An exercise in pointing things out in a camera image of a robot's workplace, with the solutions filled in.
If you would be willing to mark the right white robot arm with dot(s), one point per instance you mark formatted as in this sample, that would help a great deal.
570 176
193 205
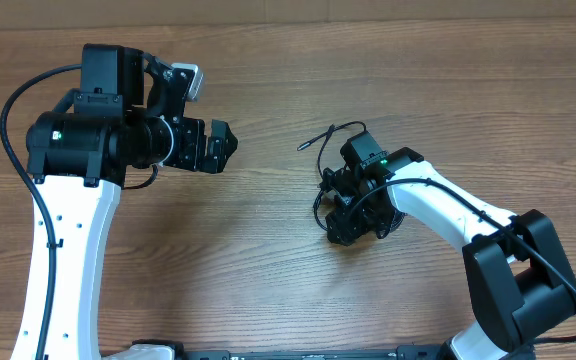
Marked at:
520 282

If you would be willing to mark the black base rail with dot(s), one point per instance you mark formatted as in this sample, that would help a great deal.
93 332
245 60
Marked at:
160 349

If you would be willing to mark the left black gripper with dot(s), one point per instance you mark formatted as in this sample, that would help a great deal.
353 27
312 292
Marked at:
191 157

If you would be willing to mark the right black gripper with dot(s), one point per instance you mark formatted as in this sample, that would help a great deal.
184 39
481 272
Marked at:
343 222

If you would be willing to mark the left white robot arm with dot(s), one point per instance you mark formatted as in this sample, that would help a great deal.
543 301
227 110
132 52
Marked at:
128 111

